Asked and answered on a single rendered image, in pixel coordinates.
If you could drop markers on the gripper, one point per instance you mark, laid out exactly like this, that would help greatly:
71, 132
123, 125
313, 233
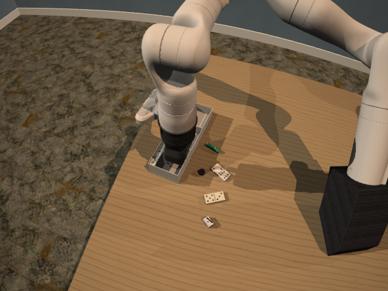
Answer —
177, 131

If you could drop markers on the grey three-compartment bin rack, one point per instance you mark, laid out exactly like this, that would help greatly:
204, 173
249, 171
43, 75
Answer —
174, 173

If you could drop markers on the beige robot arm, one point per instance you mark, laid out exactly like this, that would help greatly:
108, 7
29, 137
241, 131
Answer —
171, 52

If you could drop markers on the white domino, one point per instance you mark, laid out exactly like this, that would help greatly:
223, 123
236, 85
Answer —
220, 172
214, 197

